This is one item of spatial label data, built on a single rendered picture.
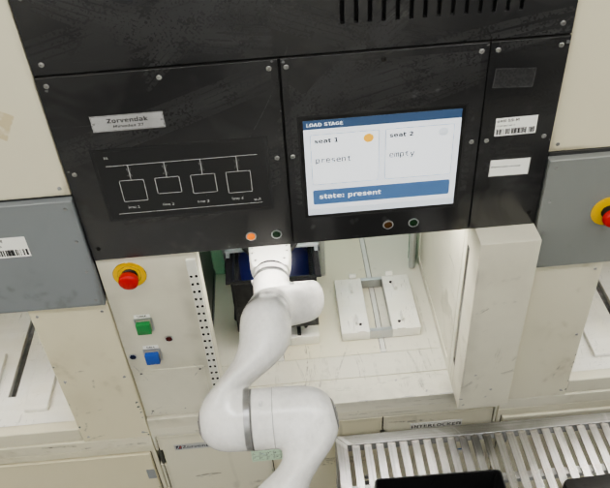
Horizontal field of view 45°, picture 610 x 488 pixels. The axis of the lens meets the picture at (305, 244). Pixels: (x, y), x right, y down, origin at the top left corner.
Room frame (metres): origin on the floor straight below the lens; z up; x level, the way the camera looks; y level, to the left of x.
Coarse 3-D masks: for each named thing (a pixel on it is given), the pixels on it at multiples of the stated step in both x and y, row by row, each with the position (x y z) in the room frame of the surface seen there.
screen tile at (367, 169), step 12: (360, 132) 1.10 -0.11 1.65; (372, 132) 1.10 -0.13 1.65; (312, 144) 1.09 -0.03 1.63; (324, 144) 1.10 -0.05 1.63; (336, 144) 1.10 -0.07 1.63; (348, 144) 1.10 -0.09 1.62; (360, 144) 1.10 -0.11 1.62; (372, 144) 1.10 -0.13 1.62; (312, 156) 1.09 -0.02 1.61; (360, 156) 1.10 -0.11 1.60; (372, 156) 1.10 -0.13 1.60; (312, 168) 1.09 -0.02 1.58; (324, 168) 1.09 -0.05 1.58; (336, 168) 1.10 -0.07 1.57; (348, 168) 1.10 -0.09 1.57; (360, 168) 1.10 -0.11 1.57; (372, 168) 1.10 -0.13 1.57; (324, 180) 1.09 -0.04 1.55; (336, 180) 1.10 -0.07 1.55; (348, 180) 1.10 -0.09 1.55; (360, 180) 1.10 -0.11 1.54
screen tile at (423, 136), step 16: (400, 128) 1.10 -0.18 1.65; (416, 128) 1.10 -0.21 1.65; (432, 128) 1.10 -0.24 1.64; (400, 144) 1.10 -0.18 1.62; (416, 144) 1.10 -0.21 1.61; (432, 144) 1.10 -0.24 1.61; (448, 144) 1.10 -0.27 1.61; (400, 160) 1.10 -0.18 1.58; (416, 160) 1.10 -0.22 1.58; (432, 160) 1.10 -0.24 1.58; (448, 160) 1.10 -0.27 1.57; (384, 176) 1.10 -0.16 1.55; (400, 176) 1.10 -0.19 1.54
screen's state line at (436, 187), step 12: (444, 180) 1.10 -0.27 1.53; (324, 192) 1.10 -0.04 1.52; (336, 192) 1.10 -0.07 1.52; (348, 192) 1.10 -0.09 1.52; (360, 192) 1.10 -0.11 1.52; (372, 192) 1.10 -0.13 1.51; (384, 192) 1.10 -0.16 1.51; (396, 192) 1.10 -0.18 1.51; (408, 192) 1.10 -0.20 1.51; (420, 192) 1.10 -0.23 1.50; (432, 192) 1.10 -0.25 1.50; (444, 192) 1.10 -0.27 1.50
